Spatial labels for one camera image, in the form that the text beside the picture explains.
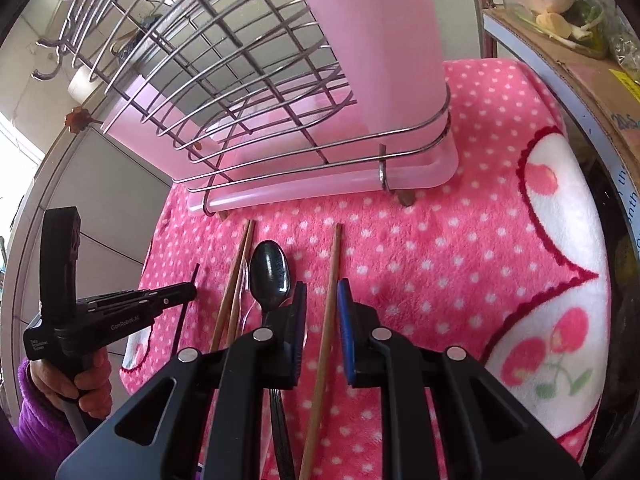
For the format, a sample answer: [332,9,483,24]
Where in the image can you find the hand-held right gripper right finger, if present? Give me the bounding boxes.
[336,277,586,480]

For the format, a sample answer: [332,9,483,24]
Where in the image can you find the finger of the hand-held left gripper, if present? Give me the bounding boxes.
[135,282,198,312]

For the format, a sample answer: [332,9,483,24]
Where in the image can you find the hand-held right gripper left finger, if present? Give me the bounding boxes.
[55,281,308,480]

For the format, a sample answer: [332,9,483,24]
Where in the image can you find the black chopstick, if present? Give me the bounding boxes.
[172,262,201,363]

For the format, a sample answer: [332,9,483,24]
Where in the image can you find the clear plastic spoon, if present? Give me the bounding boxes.
[234,259,268,343]

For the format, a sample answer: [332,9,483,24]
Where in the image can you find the black spoon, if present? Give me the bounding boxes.
[248,240,298,480]

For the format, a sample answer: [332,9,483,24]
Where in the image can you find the metal wire dish rack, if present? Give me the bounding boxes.
[30,0,452,217]

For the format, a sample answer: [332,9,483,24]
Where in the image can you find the pink plastic utensil holder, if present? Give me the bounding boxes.
[282,0,448,137]

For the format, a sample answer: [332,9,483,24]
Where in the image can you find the person's left forearm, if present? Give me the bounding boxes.
[12,360,81,466]

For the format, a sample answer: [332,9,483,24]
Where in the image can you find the person's left hand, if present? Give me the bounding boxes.
[30,347,113,421]

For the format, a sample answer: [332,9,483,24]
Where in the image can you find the pink polka dot blanket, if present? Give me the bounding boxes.
[120,57,613,480]

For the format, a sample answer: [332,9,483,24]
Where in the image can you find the grey lower kitchen cabinets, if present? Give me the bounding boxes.
[12,120,173,411]

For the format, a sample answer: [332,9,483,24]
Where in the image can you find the pink plastic drip tray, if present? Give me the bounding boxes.
[100,75,460,217]

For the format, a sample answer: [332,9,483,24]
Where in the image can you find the white cylinder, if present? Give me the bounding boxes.
[67,66,108,106]

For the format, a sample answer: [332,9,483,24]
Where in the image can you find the large cardboard box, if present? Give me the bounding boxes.
[484,5,640,196]

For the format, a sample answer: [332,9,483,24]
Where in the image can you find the clear plastic container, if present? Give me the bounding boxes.
[495,0,613,58]

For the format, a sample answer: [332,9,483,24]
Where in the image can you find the ginger piece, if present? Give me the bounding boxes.
[536,11,571,38]

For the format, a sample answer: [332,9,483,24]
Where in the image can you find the green onion stalks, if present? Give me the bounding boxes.
[520,0,608,56]

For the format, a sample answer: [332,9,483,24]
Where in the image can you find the clear plastic bag of greens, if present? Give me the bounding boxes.
[607,5,640,76]

